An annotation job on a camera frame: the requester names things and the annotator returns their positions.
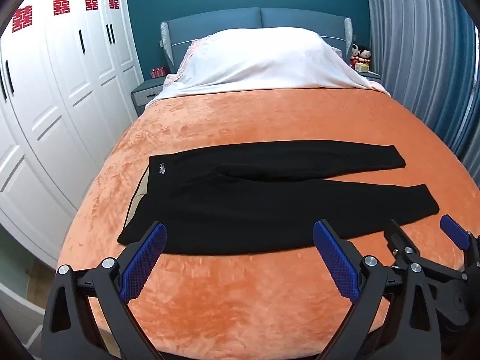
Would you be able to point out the black pants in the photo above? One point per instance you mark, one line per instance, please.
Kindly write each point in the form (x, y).
(262, 206)

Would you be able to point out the white bed cover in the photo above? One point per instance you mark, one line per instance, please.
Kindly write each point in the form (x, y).
(270, 60)

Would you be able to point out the white wardrobe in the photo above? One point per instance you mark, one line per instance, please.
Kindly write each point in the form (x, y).
(56, 101)

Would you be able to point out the grey curtain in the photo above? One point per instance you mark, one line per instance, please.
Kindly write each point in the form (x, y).
(423, 63)

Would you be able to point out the row of red cans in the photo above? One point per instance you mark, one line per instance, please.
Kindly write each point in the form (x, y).
(158, 72)

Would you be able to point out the small yellow box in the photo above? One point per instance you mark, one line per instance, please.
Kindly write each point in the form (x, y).
(362, 67)

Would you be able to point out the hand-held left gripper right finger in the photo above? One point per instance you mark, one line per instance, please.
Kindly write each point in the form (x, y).
(335, 258)

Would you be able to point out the red dressed doll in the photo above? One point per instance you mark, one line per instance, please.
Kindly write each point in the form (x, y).
(355, 56)
(365, 55)

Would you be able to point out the red paper-cut decoration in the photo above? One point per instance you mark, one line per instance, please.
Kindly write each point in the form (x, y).
(61, 5)
(21, 18)
(114, 2)
(92, 2)

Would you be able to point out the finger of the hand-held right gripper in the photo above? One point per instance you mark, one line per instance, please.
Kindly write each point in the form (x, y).
(399, 240)
(455, 230)

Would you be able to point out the orange plush blanket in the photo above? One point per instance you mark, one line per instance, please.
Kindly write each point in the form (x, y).
(243, 120)

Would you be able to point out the blue-grey nightstand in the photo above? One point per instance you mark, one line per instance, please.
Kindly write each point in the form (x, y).
(144, 95)
(374, 75)

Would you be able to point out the blue upholstered headboard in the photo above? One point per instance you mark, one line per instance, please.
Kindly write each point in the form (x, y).
(225, 22)

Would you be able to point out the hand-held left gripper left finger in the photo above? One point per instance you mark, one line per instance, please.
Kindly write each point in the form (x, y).
(146, 258)

